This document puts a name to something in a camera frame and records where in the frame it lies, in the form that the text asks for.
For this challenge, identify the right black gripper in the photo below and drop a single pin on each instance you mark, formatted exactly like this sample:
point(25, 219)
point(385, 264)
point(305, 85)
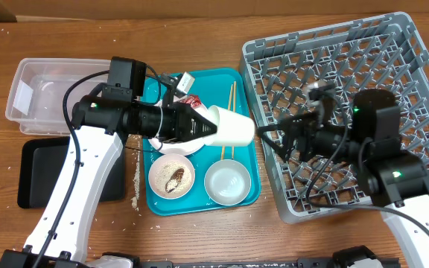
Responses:
point(299, 124)

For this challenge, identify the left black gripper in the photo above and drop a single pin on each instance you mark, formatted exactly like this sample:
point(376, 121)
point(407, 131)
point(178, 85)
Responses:
point(181, 128)

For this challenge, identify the white paper cup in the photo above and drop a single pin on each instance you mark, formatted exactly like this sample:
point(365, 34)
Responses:
point(233, 129)

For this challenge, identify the pink bowl with rice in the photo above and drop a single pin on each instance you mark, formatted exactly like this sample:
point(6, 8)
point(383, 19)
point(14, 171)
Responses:
point(162, 170)

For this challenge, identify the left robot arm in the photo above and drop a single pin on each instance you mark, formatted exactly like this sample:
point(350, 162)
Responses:
point(99, 125)

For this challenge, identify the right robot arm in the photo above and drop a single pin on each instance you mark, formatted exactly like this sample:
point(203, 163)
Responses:
point(396, 180)

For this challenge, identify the grey dishwasher rack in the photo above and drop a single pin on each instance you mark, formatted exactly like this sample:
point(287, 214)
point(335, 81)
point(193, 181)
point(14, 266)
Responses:
point(384, 51)

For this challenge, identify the white round plate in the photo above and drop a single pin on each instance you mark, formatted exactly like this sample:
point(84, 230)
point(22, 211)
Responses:
point(185, 148)

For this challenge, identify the red foil wrapper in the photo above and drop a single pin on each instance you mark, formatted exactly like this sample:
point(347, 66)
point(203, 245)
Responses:
point(192, 100)

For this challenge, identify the brown food scrap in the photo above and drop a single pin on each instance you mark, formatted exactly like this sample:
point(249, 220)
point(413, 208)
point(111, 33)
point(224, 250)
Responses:
point(175, 180)

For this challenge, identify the left wooden chopstick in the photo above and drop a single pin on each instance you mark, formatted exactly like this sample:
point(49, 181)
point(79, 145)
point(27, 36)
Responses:
point(229, 108)

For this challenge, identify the wooden chopstick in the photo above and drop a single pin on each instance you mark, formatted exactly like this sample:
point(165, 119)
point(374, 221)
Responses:
point(229, 108)
point(233, 108)

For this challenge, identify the grey round bowl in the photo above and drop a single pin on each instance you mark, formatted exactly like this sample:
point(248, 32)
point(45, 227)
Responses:
point(227, 182)

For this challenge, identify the right wooden chopstick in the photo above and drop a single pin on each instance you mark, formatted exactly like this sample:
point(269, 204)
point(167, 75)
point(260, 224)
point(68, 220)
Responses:
point(233, 108)

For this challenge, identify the black plastic tray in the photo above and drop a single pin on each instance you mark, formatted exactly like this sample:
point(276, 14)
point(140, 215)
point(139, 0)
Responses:
point(41, 163)

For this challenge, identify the clear plastic storage bin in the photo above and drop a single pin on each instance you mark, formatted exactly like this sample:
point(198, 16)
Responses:
point(35, 100)

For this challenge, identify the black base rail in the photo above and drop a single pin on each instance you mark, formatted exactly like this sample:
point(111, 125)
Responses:
point(359, 256)

